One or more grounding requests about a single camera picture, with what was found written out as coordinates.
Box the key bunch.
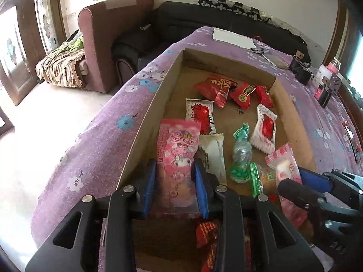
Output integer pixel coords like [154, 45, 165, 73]
[249, 35, 272, 55]

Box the cream white snack packet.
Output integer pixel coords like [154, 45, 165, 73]
[198, 133, 228, 187]

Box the wooden glass door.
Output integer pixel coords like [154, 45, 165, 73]
[0, 0, 66, 107]

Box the white paper sheet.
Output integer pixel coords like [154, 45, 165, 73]
[212, 27, 256, 49]

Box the pink bottle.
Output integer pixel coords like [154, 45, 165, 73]
[326, 57, 341, 78]

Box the grey pouch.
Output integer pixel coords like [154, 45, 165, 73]
[262, 53, 290, 70]

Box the cardboard box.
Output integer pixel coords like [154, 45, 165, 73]
[98, 48, 316, 272]

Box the green-edged clear snack packet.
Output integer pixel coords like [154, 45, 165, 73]
[249, 161, 277, 198]

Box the red gold-print snack packet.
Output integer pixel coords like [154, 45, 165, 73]
[195, 219, 221, 272]
[194, 73, 239, 109]

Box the red green-label snack packet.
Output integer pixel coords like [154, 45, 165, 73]
[229, 81, 258, 110]

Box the white container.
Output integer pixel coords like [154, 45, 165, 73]
[314, 65, 333, 89]

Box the green clear candy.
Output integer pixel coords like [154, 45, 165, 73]
[229, 123, 253, 184]

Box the black sofa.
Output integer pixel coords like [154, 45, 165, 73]
[113, 1, 311, 73]

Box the white red snack packet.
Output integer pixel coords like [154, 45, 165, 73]
[185, 98, 217, 135]
[249, 104, 278, 155]

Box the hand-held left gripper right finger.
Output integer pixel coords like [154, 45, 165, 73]
[194, 159, 325, 272]

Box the brown armchair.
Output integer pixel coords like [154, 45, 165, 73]
[77, 0, 155, 94]

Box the pink cartoon snack packet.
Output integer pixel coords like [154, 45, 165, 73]
[157, 119, 201, 219]
[265, 143, 309, 229]

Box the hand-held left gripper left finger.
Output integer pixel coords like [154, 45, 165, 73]
[25, 160, 157, 272]

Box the patterned throw blanket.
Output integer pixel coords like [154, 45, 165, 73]
[35, 31, 86, 89]

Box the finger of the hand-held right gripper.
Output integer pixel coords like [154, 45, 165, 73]
[277, 178, 361, 225]
[299, 167, 363, 209]

